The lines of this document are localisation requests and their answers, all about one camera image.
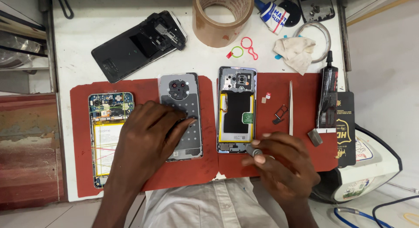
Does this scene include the white appliance with black trim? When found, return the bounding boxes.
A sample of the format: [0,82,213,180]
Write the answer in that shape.
[309,123,403,204]

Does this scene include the small red mat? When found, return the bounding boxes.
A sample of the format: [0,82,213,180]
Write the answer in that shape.
[217,72,340,179]

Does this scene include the white and blue glue bottle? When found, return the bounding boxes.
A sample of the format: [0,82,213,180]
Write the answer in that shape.
[254,0,291,35]

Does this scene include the person's right hand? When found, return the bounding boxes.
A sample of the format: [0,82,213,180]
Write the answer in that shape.
[242,132,321,206]

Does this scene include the grey phone back cover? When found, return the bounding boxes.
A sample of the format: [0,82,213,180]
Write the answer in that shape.
[158,72,204,162]

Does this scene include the person's left hand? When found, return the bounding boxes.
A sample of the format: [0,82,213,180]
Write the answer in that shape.
[113,100,197,190]

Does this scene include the black phone frame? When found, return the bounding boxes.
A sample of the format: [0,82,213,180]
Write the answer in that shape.
[295,0,336,24]

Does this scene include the black sim tray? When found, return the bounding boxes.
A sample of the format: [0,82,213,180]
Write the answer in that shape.
[272,104,289,125]

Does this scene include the black cord loop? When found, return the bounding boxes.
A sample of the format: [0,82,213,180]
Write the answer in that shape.
[54,0,74,20]

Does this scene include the large red mat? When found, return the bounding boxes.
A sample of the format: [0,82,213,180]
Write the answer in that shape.
[70,75,219,198]

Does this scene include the crumpled white cloth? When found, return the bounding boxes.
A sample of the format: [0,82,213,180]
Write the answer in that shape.
[273,36,317,75]

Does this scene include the clear tape roll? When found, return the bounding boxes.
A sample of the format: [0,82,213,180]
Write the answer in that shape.
[294,21,332,64]

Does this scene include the blue cable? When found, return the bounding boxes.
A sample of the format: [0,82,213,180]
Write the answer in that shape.
[333,207,387,228]

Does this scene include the black phone back housing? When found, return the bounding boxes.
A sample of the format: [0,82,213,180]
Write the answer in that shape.
[91,10,188,84]

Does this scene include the yellow rubber band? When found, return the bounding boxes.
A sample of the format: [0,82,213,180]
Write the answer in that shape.
[403,213,419,226]

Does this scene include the open phone with rubber bands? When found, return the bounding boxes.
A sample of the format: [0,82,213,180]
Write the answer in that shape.
[88,92,135,189]

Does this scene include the pink plastic ring tool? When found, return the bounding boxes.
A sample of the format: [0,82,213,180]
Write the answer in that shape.
[240,37,259,61]

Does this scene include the glass display shelf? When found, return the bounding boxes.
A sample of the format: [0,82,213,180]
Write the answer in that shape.
[0,0,59,95]

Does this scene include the black round disc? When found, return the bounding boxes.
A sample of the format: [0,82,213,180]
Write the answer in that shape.
[278,0,302,27]

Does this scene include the black and gold packaging card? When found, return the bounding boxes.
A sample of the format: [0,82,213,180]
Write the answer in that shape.
[335,91,357,168]

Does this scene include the open phone with purple frame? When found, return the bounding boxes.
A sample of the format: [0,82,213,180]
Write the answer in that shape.
[216,66,258,154]

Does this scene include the green ring with red tab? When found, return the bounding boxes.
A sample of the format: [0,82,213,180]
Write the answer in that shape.
[226,46,244,59]

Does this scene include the black cable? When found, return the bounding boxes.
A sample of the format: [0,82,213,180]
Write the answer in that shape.
[371,195,419,228]

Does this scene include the grey metal screwdriver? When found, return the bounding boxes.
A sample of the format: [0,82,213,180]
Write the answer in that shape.
[246,144,275,160]

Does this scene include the person's white shirt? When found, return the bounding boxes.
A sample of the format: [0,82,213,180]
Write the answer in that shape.
[141,177,279,228]

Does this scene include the brown packing tape roll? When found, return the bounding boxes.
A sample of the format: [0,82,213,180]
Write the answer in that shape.
[192,0,255,48]

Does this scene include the black glue tube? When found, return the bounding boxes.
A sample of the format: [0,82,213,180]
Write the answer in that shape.
[316,51,339,134]

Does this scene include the silver tweezers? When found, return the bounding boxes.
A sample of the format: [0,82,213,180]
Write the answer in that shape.
[288,80,294,136]

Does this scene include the small grey metal plate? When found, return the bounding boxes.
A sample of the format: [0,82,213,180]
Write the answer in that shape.
[307,129,323,147]

